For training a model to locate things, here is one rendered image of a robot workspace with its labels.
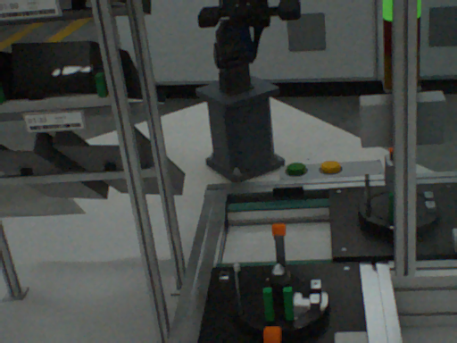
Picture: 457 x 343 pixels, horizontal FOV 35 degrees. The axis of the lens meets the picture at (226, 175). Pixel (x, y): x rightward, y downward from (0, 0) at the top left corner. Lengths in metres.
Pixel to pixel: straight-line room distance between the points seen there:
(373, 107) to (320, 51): 3.32
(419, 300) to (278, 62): 3.35
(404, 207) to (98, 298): 0.59
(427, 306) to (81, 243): 0.73
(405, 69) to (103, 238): 0.80
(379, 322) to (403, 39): 0.40
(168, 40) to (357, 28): 1.16
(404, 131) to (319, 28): 3.29
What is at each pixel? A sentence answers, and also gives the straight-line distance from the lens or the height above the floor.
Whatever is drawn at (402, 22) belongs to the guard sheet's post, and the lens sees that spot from 1.01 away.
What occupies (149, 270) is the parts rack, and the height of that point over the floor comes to 1.02.
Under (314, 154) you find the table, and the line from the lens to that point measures 1.80.
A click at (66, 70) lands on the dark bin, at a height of 1.34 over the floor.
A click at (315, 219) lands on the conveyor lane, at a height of 0.92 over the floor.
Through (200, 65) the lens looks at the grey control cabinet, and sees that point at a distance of 4.58.
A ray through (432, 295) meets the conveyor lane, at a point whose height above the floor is 0.92.
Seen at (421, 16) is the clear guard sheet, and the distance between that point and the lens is 1.02.
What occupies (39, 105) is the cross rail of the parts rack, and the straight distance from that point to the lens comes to 1.04.
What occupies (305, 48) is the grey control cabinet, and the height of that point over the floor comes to 0.32.
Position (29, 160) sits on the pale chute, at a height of 1.16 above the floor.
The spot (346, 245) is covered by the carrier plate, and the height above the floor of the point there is 0.97.
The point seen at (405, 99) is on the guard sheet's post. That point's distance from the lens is 1.05.
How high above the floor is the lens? 1.64
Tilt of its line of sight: 27 degrees down
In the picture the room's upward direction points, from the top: 7 degrees counter-clockwise
